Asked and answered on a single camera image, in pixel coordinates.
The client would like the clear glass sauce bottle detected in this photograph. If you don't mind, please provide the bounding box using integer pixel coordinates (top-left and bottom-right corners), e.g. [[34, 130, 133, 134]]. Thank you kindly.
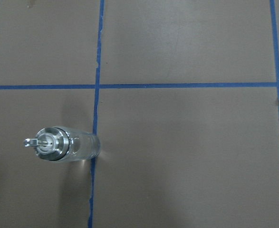
[[23, 126, 101, 162]]

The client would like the long blue tape line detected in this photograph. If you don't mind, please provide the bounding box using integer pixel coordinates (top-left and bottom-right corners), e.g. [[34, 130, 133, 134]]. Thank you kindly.
[[87, 0, 105, 228]]

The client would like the crossing blue tape line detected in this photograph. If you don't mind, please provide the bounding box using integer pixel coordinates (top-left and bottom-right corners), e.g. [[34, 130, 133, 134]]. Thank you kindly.
[[0, 82, 279, 90]]

